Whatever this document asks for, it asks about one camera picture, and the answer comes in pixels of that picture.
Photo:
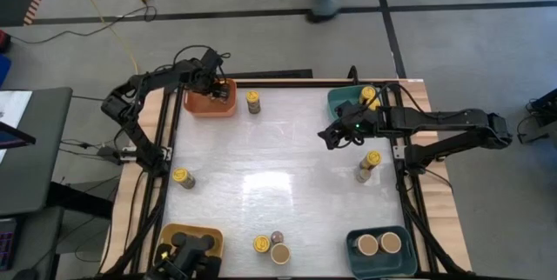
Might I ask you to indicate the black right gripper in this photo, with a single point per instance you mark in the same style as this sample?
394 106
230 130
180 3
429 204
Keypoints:
361 121

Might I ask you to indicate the white paper sheet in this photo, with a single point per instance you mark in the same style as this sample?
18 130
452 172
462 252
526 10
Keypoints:
13 106

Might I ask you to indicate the yellow plastic bin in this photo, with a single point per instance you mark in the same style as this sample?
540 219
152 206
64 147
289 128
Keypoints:
193 228

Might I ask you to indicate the tan-lid large spice jar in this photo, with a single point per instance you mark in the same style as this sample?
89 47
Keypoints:
389 242
280 254
365 245

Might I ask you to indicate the red object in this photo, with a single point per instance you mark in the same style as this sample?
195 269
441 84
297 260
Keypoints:
3 41

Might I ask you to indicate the light teal plastic bin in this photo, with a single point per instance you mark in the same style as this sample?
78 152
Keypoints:
337 97

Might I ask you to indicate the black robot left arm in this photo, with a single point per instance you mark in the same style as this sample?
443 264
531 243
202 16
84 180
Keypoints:
152 81

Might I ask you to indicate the blue object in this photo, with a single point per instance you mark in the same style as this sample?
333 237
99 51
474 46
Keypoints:
3 69

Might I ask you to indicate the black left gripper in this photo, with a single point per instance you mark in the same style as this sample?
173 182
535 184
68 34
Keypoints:
204 73

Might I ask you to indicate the orange plastic bin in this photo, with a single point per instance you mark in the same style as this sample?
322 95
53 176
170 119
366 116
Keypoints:
200 108

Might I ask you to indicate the black metal table frame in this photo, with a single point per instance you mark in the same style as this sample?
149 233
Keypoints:
296 84

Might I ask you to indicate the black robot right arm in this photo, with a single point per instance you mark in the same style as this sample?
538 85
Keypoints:
435 119

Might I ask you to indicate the black flat bar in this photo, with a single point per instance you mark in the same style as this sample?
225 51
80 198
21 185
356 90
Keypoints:
270 74

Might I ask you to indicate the small cork-lid glass jar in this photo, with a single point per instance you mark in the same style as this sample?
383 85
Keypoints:
277 237
363 176

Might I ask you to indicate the dark teal plastic bin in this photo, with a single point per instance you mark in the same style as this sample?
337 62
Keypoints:
378 267

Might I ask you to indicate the dark laptop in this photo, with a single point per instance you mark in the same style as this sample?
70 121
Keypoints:
11 138

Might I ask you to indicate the gray side desk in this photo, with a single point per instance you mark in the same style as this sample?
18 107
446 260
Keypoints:
39 162

